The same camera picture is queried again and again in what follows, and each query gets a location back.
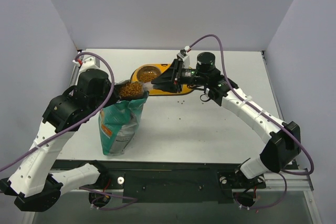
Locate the left steel bowl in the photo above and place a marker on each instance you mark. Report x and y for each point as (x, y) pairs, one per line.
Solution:
(148, 68)

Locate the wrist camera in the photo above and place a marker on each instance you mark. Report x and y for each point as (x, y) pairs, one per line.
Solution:
(88, 62)
(184, 57)

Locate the kibble in left bowl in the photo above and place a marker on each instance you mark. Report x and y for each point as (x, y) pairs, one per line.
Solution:
(145, 77)

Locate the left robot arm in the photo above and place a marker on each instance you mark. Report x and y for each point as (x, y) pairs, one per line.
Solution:
(33, 185)

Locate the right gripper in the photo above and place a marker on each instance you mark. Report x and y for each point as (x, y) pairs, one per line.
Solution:
(177, 74)

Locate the aluminium frame rail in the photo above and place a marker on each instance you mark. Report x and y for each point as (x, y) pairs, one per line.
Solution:
(269, 208)

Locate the clear plastic scoop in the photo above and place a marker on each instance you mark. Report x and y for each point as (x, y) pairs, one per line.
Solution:
(146, 87)

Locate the green pet food bag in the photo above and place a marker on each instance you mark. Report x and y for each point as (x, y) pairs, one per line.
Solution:
(119, 122)

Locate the pet food kibble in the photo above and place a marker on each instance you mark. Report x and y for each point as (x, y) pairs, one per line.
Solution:
(131, 90)

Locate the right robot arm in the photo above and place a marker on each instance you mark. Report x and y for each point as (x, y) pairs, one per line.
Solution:
(281, 139)

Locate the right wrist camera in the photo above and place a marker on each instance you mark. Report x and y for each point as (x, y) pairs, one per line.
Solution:
(184, 57)

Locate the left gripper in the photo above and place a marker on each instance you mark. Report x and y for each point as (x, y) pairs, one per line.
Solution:
(113, 92)

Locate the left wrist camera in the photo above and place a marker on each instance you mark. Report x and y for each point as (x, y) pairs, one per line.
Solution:
(88, 62)

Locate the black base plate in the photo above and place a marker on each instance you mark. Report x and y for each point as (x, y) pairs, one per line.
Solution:
(157, 182)

